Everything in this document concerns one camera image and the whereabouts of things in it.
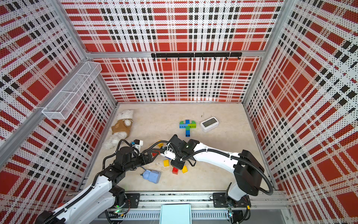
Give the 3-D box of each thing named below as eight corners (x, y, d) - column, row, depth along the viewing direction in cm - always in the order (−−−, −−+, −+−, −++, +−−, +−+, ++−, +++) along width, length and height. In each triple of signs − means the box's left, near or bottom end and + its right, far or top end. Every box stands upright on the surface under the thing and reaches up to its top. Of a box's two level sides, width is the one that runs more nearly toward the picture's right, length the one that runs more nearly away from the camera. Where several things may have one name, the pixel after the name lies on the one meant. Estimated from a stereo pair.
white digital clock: (204, 133, 103) (205, 130, 100) (199, 125, 108) (199, 122, 104) (219, 127, 107) (220, 123, 103) (213, 119, 112) (214, 116, 108)
